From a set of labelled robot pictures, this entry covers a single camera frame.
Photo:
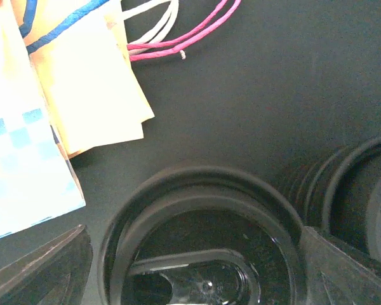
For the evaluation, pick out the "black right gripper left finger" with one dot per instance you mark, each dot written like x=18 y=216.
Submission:
x=55 y=273

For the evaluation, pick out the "right stack black lids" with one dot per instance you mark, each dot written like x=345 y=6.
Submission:
x=339 y=191

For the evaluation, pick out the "stack black lids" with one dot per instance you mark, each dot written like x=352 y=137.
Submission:
x=339 y=191
x=203 y=234

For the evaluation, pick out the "flat bags with coloured handles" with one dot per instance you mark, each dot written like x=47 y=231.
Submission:
x=72 y=58

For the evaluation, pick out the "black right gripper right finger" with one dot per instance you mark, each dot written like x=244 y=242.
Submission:
x=338 y=273

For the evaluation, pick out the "left stack black lids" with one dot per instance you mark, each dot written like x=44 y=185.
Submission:
x=203 y=234

